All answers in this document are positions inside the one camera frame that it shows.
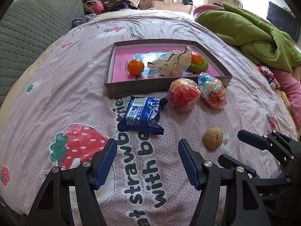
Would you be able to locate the large orange tangerine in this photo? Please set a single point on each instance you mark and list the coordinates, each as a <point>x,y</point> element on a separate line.
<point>197,59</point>

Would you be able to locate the red wrapped candy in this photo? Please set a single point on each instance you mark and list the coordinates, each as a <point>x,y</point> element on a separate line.
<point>265,71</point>

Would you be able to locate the pink pillow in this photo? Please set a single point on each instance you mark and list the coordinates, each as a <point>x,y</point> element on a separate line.
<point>292,89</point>

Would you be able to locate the blue wrapped candy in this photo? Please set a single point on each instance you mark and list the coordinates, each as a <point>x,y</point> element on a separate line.
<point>274,84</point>

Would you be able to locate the green quilted blanket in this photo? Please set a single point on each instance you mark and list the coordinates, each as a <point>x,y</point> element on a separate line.
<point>258,40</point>

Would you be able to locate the pile of clothes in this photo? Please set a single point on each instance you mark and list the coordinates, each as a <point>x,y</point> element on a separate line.
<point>103,6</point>

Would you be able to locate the grey shallow box tray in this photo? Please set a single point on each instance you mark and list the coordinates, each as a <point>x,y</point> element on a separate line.
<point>144,86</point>

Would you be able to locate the blue red toy egg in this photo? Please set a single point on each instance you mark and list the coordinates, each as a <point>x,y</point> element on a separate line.
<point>213,92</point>

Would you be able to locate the black television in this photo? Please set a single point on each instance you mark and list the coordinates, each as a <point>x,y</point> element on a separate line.
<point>284,20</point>

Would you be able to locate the dark patterned cloth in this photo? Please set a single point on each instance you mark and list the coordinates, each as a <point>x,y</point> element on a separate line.
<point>83,19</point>

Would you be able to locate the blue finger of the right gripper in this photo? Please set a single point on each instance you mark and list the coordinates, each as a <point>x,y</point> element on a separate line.
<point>228,162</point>
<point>253,140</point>

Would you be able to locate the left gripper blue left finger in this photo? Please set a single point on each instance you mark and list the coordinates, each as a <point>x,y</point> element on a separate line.
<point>89,177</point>

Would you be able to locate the small orange tangerine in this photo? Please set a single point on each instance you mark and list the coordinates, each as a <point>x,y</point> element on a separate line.
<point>135,67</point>

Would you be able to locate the grey quilted headboard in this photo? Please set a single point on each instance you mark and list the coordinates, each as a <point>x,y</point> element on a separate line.
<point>28,28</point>

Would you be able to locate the pink strawberry bed sheet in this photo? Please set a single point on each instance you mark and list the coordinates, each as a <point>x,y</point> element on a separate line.
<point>63,115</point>

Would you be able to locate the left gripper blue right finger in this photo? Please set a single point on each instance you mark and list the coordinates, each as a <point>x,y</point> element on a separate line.
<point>243,204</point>

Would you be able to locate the pink blue book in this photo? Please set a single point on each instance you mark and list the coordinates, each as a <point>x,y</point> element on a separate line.
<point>124,56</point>

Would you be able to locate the yellow snack packet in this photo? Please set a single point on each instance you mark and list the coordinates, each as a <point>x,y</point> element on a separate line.
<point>286,100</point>

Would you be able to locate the brown walnut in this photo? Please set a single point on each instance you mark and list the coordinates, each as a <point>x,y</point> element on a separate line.
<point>213,138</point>

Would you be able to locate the blue snack packet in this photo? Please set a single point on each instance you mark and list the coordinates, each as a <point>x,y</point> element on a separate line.
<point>143,115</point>

